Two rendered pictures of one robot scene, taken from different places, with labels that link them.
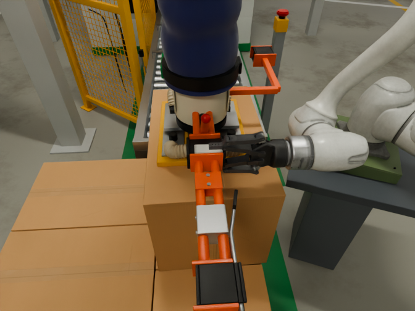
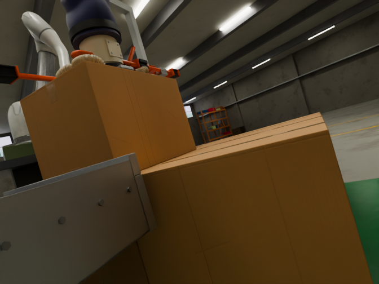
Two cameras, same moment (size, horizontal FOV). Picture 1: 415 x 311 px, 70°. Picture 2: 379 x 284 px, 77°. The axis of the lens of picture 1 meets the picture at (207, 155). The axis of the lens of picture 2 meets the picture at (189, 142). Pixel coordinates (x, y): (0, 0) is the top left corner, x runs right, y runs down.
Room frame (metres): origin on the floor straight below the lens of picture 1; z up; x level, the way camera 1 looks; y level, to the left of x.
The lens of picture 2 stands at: (1.61, 0.85, 0.60)
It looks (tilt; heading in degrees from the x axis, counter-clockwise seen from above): 0 degrees down; 212
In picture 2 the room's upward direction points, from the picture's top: 16 degrees counter-clockwise
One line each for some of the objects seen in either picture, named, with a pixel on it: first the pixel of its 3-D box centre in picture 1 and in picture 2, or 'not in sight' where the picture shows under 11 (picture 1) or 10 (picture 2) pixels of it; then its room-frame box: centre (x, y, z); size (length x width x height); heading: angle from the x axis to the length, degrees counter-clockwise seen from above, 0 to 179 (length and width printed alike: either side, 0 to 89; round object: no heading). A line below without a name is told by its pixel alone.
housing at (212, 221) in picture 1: (211, 224); (160, 72); (0.35, -0.01, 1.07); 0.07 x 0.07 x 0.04; 4
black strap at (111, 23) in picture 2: (201, 65); (95, 36); (0.81, 0.02, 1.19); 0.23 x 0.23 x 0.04
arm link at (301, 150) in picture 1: (295, 152); not in sight; (0.57, -0.23, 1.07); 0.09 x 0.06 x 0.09; 3
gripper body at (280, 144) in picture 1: (267, 153); not in sight; (0.56, -0.16, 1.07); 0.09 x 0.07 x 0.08; 93
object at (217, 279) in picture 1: (213, 288); (171, 74); (0.21, -0.01, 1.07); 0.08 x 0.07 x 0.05; 4
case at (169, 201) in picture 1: (206, 171); (121, 128); (0.81, 0.00, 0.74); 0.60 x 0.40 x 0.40; 5
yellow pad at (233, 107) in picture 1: (228, 124); not in sight; (0.82, -0.07, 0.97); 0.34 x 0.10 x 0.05; 4
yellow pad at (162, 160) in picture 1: (173, 126); not in sight; (0.81, 0.12, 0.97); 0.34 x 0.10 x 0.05; 4
